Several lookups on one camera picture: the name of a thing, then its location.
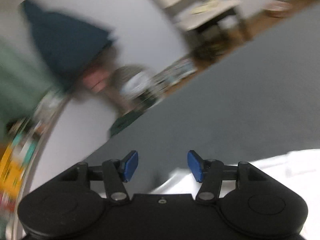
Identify white long sleeve shirt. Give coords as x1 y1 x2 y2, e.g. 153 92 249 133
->
97 148 320 240

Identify woven grey waste basket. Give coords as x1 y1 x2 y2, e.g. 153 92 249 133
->
103 64 157 116

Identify pink hanging cloth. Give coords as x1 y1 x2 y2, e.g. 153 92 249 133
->
81 68 111 93

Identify dark grey bed sheet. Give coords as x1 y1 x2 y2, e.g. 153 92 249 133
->
86 4 319 194

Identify yellow cardboard box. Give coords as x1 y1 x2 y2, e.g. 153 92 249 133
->
1 145 25 199

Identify green curtain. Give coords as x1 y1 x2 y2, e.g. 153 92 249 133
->
1 38 56 141

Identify dark teal hanging jacket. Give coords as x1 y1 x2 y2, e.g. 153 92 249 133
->
21 0 114 91

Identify cream and black wooden chair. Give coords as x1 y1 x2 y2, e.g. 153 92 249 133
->
151 0 252 58

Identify yellow item on chair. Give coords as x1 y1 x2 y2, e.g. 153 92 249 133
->
190 0 220 15

